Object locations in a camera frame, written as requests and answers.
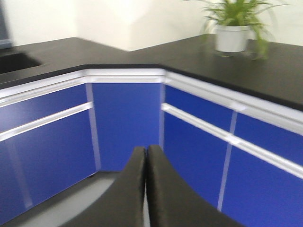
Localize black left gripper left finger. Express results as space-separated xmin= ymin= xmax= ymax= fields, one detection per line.
xmin=62 ymin=147 xmax=146 ymax=227

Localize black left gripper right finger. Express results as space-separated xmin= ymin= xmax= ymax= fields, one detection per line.
xmin=146 ymin=145 xmax=242 ymax=227

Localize blue corner cabinets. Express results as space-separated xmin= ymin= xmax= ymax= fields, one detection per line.
xmin=0 ymin=69 xmax=303 ymax=227

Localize white plant pot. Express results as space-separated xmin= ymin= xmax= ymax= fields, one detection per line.
xmin=215 ymin=26 xmax=250 ymax=53

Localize black sink basin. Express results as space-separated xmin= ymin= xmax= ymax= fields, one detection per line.
xmin=0 ymin=52 xmax=43 ymax=74

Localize green potted plant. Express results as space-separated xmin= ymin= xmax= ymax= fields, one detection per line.
xmin=202 ymin=0 xmax=289 ymax=60

